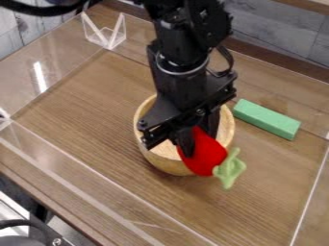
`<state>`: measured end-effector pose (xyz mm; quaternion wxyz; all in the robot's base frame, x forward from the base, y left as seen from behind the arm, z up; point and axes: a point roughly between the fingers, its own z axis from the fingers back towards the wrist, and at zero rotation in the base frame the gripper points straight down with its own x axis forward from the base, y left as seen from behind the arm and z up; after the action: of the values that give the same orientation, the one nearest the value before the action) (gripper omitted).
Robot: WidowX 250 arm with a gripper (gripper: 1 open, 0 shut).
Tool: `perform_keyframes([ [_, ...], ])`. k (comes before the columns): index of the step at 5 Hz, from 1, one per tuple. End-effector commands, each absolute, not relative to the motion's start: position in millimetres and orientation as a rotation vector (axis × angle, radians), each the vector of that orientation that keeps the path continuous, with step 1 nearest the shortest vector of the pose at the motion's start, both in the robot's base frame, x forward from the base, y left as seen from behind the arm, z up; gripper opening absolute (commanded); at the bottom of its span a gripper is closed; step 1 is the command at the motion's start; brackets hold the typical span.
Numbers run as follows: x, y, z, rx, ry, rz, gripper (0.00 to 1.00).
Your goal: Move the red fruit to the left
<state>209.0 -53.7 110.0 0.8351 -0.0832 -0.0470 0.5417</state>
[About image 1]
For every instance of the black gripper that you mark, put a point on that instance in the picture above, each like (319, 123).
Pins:
(188, 101)

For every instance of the red plush strawberry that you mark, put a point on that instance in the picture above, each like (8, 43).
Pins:
(211, 160)

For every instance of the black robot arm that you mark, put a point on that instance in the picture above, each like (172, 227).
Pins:
(190, 28)

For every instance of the wooden bowl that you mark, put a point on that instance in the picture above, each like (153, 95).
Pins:
(163, 156)

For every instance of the green rectangular block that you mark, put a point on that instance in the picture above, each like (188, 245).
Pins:
(267, 120)

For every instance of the clear acrylic tray walls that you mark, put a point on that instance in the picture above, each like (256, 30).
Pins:
(68, 149)

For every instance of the clear acrylic corner bracket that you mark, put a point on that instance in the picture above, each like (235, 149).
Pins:
(105, 37)

